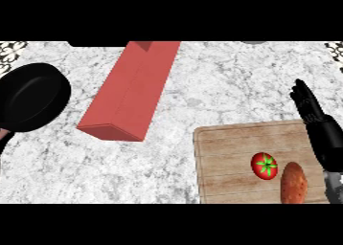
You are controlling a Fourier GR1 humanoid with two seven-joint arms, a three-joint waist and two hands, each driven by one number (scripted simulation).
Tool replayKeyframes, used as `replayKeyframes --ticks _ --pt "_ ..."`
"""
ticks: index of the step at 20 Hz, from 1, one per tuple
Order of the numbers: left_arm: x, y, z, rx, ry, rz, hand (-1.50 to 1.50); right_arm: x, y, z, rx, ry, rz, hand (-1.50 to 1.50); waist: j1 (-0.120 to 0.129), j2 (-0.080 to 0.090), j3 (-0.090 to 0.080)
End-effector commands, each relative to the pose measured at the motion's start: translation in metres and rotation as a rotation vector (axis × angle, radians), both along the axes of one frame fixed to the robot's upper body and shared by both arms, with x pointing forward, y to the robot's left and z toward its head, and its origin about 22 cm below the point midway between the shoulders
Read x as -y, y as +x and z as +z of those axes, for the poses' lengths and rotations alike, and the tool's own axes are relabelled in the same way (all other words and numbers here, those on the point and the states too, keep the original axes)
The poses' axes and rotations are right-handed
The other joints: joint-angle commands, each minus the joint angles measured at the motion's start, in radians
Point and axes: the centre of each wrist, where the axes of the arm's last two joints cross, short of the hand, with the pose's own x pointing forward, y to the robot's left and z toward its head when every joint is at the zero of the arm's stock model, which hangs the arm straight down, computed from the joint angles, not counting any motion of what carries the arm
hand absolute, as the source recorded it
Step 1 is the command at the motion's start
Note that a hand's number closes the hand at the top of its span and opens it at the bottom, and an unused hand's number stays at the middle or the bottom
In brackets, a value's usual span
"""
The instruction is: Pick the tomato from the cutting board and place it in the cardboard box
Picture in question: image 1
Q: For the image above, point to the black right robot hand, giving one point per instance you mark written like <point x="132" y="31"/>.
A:
<point x="327" y="140"/>

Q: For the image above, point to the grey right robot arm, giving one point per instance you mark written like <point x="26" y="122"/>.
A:
<point x="340" y="189"/>

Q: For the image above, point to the red tomato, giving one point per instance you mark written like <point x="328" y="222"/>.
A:
<point x="264" y="166"/>

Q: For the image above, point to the wooden cutting board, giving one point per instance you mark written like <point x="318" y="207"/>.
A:
<point x="227" y="159"/>

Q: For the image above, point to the red cardboard box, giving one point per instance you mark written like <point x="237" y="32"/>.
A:
<point x="132" y="95"/>

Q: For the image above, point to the brown sweet potato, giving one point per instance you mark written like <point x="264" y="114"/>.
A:
<point x="293" y="185"/>

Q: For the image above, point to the black frying pan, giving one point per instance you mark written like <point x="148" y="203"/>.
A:
<point x="30" y="95"/>

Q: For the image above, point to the grey round object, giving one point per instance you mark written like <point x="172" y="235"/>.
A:
<point x="253" y="42"/>

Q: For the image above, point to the black appliance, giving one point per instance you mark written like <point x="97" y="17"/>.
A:
<point x="98" y="43"/>

